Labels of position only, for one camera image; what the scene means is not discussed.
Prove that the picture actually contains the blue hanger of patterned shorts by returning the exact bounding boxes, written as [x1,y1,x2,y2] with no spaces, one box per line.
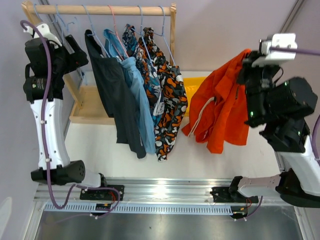
[131,5,154,68]

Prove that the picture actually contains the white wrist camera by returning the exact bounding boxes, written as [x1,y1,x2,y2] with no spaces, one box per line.
[251,33,298,67]
[24,23,63,49]

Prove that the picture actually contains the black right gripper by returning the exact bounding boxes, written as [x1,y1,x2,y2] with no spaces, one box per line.
[236,50,282,123]

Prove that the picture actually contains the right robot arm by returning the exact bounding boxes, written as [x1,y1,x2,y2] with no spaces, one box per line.
[228,50,320,208]

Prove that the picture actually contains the blue hanger of dark shorts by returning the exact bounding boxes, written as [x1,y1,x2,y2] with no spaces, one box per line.
[82,4,111,58]

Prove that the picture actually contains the yellow plastic tray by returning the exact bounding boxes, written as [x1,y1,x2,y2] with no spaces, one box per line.
[183,76,206,117]

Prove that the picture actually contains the black orange camo shorts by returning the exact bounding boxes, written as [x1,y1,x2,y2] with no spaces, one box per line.
[143,27,188,162]

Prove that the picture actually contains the aluminium mounting rail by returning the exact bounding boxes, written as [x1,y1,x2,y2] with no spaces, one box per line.
[33,177,306,216]

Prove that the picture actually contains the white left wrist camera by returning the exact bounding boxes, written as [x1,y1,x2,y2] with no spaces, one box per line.
[24,23,63,49]

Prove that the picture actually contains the pink wire hanger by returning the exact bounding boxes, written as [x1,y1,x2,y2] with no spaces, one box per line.
[107,5,129,58]

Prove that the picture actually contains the empty light blue hanger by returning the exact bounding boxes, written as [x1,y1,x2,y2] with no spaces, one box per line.
[33,3,43,23]

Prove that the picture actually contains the blue orange patterned shorts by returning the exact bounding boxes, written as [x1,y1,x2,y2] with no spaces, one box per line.
[122,24,165,126]

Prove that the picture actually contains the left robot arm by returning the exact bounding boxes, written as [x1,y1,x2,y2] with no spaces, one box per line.
[23,33,109,200]

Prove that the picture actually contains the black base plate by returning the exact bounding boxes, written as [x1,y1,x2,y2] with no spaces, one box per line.
[79,184,125,202]
[210,186,259,204]

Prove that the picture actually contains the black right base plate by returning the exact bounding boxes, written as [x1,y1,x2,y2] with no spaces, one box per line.
[210,186,259,204]

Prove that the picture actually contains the blue hanger of orange shorts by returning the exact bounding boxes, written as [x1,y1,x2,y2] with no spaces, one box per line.
[54,4,86,76]

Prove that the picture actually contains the light blue shorts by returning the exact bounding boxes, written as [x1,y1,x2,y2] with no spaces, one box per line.
[103,28,156,154]

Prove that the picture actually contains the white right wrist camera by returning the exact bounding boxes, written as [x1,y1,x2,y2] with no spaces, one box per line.
[251,33,298,67]

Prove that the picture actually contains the blue hanger of camo shorts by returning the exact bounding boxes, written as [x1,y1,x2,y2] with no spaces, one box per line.
[153,5,176,66]

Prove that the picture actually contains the dark grey shorts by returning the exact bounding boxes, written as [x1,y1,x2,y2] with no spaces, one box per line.
[84,29,147,159]

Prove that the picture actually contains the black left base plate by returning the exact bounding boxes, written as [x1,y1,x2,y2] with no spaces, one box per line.
[79,184,125,202]

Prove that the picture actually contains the wooden clothes rack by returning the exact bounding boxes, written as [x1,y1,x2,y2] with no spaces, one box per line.
[21,0,177,125]

